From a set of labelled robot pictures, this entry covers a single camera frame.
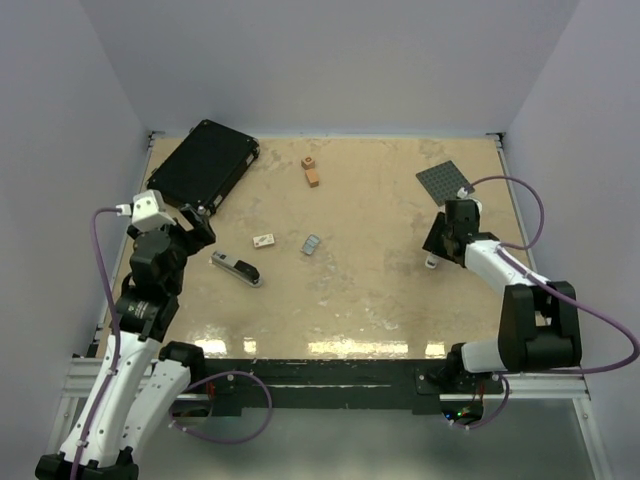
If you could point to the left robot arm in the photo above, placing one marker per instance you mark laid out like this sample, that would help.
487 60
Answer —
139 378

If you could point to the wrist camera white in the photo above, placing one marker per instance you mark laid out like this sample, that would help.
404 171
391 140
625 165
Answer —
147 211
467 193

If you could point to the wooden cube with circle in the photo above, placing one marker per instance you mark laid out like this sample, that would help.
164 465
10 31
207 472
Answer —
308 163

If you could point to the black hard case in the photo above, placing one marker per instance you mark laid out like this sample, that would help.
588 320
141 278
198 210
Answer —
205 167

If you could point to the grey metal stapler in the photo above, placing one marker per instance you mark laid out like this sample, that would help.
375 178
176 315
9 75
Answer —
242 270

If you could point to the aluminium frame rail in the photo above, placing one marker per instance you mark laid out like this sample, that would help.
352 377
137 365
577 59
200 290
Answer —
83 372

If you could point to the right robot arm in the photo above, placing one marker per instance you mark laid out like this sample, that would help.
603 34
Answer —
538 328

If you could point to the grey studded baseplate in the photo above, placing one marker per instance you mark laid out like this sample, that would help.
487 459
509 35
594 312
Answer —
443 182

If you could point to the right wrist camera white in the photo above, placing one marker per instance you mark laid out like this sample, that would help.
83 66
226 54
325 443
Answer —
467 193

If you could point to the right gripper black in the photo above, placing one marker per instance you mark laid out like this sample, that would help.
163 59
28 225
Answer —
432 242

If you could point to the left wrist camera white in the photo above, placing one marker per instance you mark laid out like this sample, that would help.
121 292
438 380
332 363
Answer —
147 211

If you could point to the plain wooden block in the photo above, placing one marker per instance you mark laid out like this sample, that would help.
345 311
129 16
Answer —
312 177

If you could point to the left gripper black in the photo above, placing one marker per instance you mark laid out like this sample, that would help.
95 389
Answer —
197 237

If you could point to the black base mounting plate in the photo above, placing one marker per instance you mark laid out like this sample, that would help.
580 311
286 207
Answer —
420 386

